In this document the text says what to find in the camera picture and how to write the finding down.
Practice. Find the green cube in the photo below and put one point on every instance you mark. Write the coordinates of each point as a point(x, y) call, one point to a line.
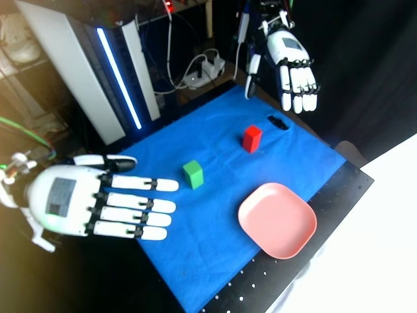
point(194, 174)

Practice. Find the white tower with blue light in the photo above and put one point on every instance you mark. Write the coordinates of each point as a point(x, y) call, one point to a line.
point(75, 71)

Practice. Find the red cube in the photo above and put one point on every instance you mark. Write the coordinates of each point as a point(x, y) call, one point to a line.
point(251, 139)

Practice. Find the black perforated board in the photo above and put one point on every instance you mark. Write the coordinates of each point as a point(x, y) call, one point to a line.
point(342, 195)

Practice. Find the wooden post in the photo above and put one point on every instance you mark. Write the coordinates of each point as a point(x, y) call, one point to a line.
point(209, 18)

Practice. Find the small black object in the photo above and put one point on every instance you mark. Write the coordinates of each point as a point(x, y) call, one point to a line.
point(278, 122)

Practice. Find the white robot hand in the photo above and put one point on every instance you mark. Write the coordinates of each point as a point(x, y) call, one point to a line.
point(286, 45)
point(65, 199)

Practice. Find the blue cloth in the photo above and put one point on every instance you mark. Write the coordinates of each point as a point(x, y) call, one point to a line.
point(208, 234)

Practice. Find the pink square plate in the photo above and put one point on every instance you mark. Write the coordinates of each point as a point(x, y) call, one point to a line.
point(277, 220)

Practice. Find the white power strip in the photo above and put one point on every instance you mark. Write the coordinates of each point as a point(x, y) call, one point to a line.
point(208, 70)

